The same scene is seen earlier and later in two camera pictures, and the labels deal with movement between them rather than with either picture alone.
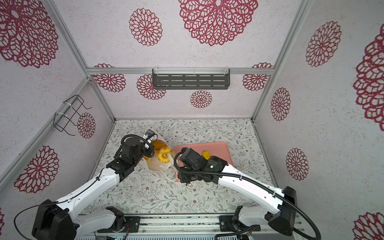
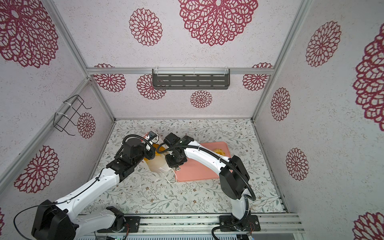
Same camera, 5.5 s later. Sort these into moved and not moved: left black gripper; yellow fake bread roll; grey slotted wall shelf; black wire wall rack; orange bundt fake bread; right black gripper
Moved: orange bundt fake bread; right black gripper
Not moved: yellow fake bread roll; grey slotted wall shelf; black wire wall rack; left black gripper
